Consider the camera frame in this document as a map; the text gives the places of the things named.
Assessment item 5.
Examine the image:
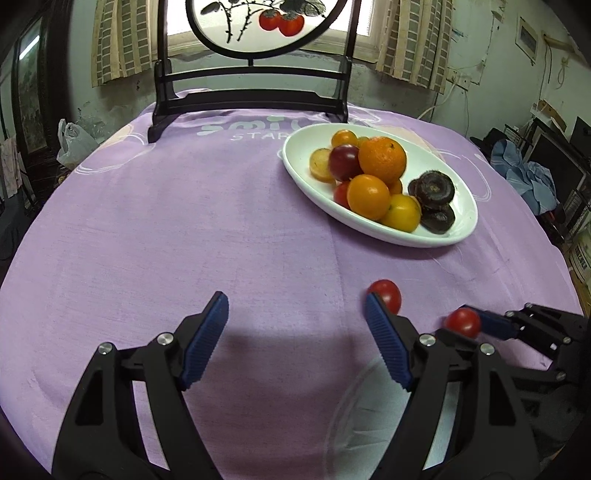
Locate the yellow-green citrus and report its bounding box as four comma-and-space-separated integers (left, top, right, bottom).
381, 194, 422, 233

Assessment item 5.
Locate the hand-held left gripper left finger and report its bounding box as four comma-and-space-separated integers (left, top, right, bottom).
52, 291, 230, 480

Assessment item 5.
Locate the purple tablecloth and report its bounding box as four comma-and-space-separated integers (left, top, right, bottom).
0, 88, 585, 480

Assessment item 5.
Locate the dark wooden cabinet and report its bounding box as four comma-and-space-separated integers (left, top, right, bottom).
0, 14, 52, 204

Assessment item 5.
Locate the white plastic bag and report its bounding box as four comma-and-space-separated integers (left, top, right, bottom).
57, 119, 100, 168

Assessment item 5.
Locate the dark water chestnut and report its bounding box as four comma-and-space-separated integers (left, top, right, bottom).
407, 171, 455, 207
420, 205, 456, 234

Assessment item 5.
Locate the dark wooden painted table screen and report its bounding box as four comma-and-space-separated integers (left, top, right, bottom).
147, 0, 363, 144

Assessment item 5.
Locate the black speaker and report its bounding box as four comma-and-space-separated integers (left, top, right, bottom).
570, 116, 591, 158

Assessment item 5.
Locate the framed wall picture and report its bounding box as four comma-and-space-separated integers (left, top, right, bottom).
516, 16, 540, 63

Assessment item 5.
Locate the blue cloth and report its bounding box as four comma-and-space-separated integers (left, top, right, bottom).
490, 138, 559, 215

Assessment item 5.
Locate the window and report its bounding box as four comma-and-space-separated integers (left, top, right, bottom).
166, 0, 384, 61

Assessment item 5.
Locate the white bucket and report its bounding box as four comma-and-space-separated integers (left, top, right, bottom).
570, 240, 591, 287

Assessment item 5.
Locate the medium smooth orange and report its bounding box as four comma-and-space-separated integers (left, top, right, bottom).
347, 174, 392, 221

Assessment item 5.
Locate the black cloth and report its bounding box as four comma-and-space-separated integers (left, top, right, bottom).
471, 128, 506, 160

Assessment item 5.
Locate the white cable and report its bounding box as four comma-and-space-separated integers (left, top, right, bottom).
417, 83, 458, 123

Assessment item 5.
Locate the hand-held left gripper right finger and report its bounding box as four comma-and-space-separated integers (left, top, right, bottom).
366, 292, 541, 480

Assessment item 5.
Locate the large orange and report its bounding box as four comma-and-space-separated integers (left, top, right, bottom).
359, 137, 407, 184

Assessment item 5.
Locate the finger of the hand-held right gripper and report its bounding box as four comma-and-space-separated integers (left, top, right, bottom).
435, 328, 482, 354
459, 303, 578, 356

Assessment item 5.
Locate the dark red plum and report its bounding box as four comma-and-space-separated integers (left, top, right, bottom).
329, 144, 363, 182

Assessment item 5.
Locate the checked curtain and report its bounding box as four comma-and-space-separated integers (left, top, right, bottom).
375, 0, 455, 93
91, 0, 160, 88

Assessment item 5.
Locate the white oval plate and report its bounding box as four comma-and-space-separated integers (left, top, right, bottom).
281, 122, 478, 248

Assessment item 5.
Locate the black monitor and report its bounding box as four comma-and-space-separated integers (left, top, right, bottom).
531, 131, 591, 204

